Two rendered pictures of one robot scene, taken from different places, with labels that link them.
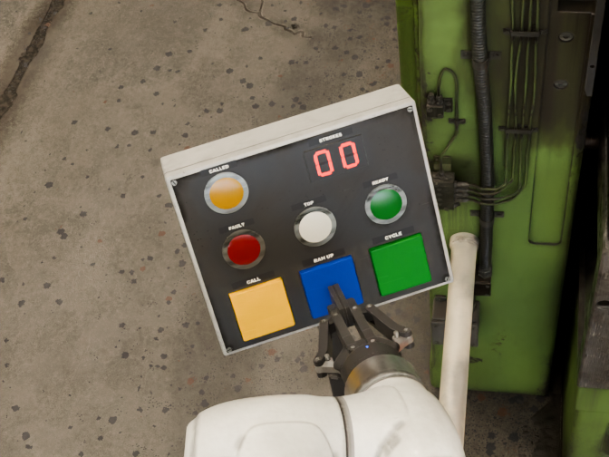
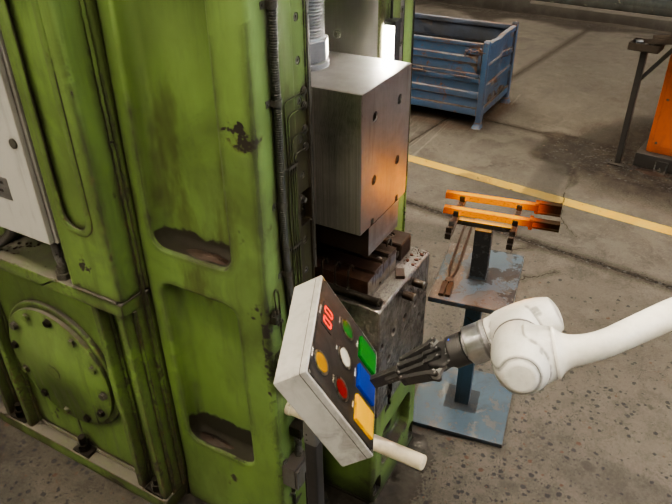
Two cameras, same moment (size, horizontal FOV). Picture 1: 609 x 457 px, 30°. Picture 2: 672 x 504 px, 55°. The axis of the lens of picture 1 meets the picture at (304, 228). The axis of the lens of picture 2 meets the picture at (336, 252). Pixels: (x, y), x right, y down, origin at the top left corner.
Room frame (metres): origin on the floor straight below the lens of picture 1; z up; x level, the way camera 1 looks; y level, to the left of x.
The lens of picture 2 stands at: (0.64, 1.09, 2.10)
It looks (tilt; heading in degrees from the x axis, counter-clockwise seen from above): 33 degrees down; 282
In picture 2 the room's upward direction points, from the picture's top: 1 degrees counter-clockwise
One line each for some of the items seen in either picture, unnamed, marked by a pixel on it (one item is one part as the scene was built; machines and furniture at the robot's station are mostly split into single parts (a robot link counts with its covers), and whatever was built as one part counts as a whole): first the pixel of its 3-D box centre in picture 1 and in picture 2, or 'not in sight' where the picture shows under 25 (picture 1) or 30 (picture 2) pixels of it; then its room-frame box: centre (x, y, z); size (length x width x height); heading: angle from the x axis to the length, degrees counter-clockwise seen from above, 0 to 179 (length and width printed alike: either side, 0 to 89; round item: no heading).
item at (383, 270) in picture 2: not in sight; (323, 254); (1.05, -0.63, 0.96); 0.42 x 0.20 x 0.09; 162
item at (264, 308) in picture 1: (262, 308); (362, 417); (0.80, 0.08, 1.01); 0.07 x 0.05 x 0.07; 98
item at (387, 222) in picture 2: not in sight; (322, 210); (1.05, -0.63, 1.12); 0.42 x 0.20 x 0.10; 162
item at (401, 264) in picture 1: (400, 263); (365, 356); (0.83, -0.12, 1.01); 0.07 x 0.05 x 0.07; 98
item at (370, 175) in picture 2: not in sight; (328, 130); (1.04, -0.67, 1.37); 0.42 x 0.39 x 0.40; 162
